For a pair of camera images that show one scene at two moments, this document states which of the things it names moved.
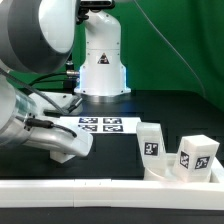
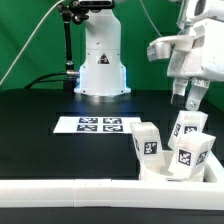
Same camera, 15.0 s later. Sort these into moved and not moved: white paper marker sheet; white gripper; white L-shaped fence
Moved: white gripper
Not moved: white paper marker sheet; white L-shaped fence
